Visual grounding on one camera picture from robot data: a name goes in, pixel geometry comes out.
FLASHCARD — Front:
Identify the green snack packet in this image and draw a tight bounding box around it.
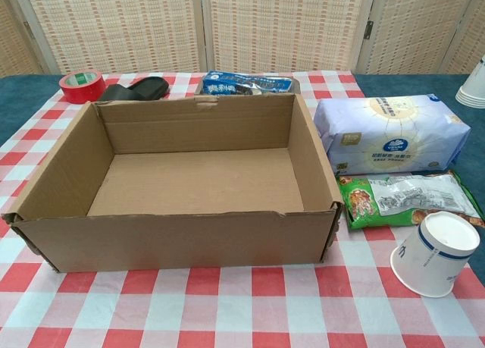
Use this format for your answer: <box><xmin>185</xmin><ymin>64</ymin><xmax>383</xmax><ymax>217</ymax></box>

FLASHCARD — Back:
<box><xmin>336</xmin><ymin>171</ymin><xmax>485</xmax><ymax>232</ymax></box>

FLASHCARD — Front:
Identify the white plastic tissue pack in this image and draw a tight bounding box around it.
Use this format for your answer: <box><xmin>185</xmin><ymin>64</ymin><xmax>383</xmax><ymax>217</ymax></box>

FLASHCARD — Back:
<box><xmin>313</xmin><ymin>93</ymin><xmax>472</xmax><ymax>176</ymax></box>

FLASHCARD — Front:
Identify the white single paper cup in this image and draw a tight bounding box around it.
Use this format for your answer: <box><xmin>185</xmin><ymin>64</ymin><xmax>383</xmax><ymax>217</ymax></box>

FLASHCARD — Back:
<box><xmin>390</xmin><ymin>210</ymin><xmax>481</xmax><ymax>299</ymax></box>

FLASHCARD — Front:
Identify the blue packet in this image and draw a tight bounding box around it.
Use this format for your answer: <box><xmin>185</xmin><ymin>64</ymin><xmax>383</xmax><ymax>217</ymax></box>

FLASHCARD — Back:
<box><xmin>202</xmin><ymin>70</ymin><xmax>293</xmax><ymax>97</ymax></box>

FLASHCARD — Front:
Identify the open brown cardboard box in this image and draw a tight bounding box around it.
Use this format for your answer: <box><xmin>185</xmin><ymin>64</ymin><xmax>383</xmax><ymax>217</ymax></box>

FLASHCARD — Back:
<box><xmin>2</xmin><ymin>92</ymin><xmax>344</xmax><ymax>274</ymax></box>

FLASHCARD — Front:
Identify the black slide slipper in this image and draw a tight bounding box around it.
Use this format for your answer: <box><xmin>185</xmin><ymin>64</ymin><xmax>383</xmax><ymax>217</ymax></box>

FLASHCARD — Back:
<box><xmin>98</xmin><ymin>77</ymin><xmax>171</xmax><ymax>102</ymax></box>

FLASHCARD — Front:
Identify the red white checkered tablecloth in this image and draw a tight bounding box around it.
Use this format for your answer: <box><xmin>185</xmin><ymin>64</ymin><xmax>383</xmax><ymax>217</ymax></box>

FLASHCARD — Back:
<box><xmin>0</xmin><ymin>70</ymin><xmax>485</xmax><ymax>348</ymax></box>

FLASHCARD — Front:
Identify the red tape roll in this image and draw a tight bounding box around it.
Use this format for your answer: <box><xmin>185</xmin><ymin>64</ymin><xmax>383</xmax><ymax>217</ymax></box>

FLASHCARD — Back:
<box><xmin>59</xmin><ymin>70</ymin><xmax>106</xmax><ymax>105</ymax></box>

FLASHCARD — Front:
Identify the woven bamboo folding screen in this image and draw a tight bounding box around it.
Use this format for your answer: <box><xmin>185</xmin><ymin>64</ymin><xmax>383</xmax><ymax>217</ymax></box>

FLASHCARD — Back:
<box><xmin>0</xmin><ymin>0</ymin><xmax>485</xmax><ymax>76</ymax></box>

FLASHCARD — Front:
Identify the stack of white paper cups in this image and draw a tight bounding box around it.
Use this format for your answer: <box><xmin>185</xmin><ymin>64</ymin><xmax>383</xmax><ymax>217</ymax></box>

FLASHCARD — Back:
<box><xmin>455</xmin><ymin>54</ymin><xmax>485</xmax><ymax>108</ymax></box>

